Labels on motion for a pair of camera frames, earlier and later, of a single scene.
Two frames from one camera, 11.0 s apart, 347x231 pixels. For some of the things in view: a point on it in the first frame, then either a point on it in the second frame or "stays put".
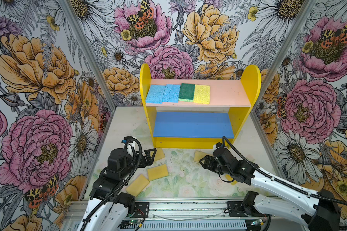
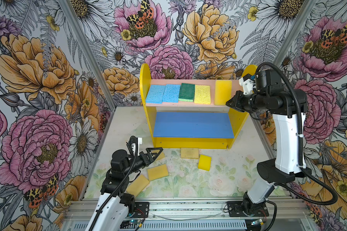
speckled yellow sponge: (202, 94) stays put
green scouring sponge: (186, 92) stays put
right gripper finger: (210, 162) → (237, 101)
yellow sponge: (230, 178) → (223, 92)
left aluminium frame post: (88, 52) stays put
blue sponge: (171, 93) stays put
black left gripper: (149, 160) stays put
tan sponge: (198, 155) → (191, 153)
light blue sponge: (155, 94) stays put
